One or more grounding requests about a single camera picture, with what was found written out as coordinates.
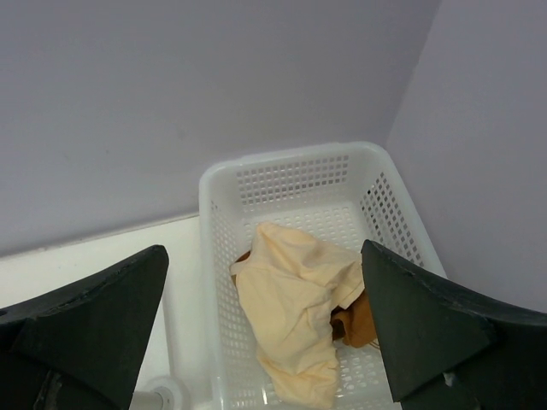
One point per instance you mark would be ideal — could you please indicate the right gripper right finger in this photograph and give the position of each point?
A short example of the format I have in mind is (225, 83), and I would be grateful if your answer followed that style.
(445, 346)

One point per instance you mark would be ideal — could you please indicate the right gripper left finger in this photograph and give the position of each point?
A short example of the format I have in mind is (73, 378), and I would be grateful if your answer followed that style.
(81, 346)

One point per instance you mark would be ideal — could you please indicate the brown underwear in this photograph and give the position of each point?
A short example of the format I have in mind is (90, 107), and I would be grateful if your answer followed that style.
(303, 299)

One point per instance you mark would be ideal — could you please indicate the beige underwear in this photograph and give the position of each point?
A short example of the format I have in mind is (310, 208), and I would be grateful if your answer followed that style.
(309, 379)

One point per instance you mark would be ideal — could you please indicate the white metal clothes rack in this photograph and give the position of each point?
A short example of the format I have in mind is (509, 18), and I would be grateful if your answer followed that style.
(163, 393)

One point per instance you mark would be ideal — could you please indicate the white plastic basket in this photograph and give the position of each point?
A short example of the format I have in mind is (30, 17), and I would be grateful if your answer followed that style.
(342, 193)

